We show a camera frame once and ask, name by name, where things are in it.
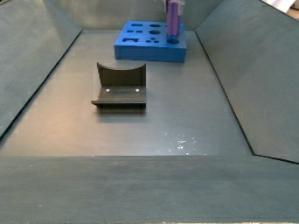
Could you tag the black curved fixture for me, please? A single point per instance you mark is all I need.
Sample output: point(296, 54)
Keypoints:
point(121, 86)

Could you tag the purple star-shaped bar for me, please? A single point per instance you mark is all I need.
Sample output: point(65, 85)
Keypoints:
point(172, 17)

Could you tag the blue shape sorter block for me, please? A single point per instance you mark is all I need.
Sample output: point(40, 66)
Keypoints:
point(143, 41)

